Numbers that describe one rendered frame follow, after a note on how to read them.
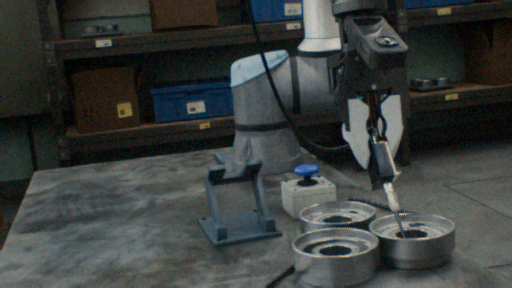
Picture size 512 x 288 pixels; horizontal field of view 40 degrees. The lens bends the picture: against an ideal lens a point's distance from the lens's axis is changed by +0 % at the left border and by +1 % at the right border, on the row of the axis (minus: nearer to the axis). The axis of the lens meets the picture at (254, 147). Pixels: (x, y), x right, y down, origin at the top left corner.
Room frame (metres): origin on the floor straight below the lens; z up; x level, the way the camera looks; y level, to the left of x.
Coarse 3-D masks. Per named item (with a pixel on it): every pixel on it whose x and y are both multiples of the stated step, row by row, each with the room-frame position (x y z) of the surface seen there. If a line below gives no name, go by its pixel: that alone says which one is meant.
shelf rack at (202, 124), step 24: (48, 24) 4.10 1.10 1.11; (264, 24) 4.39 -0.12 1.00; (288, 24) 4.37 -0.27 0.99; (48, 48) 4.09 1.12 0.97; (72, 48) 4.12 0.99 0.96; (96, 48) 4.15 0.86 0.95; (120, 48) 4.18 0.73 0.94; (144, 48) 4.20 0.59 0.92; (168, 48) 4.23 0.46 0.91; (48, 72) 4.09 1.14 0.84; (144, 120) 4.53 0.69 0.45; (192, 120) 4.35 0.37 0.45; (216, 120) 4.28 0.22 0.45; (312, 120) 4.40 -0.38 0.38; (336, 120) 4.43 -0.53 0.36; (72, 144) 4.11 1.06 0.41; (96, 144) 4.14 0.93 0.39; (120, 144) 4.17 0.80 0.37; (144, 144) 4.19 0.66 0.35; (336, 144) 4.94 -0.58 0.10; (360, 168) 4.45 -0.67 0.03
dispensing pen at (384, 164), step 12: (372, 132) 0.90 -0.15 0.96; (372, 144) 0.87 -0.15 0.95; (384, 144) 0.87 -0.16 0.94; (372, 156) 0.87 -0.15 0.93; (384, 156) 0.86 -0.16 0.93; (372, 168) 0.87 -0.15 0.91; (384, 168) 0.85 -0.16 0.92; (372, 180) 0.87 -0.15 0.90; (384, 180) 0.85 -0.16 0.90; (396, 204) 0.84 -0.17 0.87; (396, 216) 0.83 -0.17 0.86
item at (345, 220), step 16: (304, 208) 0.96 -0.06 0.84; (320, 208) 0.98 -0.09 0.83; (336, 208) 0.99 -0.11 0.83; (352, 208) 0.98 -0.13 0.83; (368, 208) 0.95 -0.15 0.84; (304, 224) 0.91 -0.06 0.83; (320, 224) 0.89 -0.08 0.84; (336, 224) 0.88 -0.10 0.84; (352, 224) 0.89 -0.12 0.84; (368, 224) 0.90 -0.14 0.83
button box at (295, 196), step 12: (300, 180) 1.10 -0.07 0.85; (312, 180) 1.09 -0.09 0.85; (324, 180) 1.10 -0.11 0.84; (288, 192) 1.07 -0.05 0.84; (300, 192) 1.05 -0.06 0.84; (312, 192) 1.05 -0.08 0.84; (324, 192) 1.06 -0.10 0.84; (288, 204) 1.07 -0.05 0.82; (300, 204) 1.05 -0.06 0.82; (312, 204) 1.05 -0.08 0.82
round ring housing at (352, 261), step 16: (304, 240) 0.85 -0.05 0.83; (320, 240) 0.86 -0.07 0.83; (368, 240) 0.84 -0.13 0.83; (304, 256) 0.78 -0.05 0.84; (320, 256) 0.77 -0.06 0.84; (336, 256) 0.77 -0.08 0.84; (352, 256) 0.77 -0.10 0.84; (368, 256) 0.78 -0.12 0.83; (304, 272) 0.79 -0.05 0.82; (320, 272) 0.77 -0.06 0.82; (336, 272) 0.77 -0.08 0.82; (352, 272) 0.77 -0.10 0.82; (368, 272) 0.79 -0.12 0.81
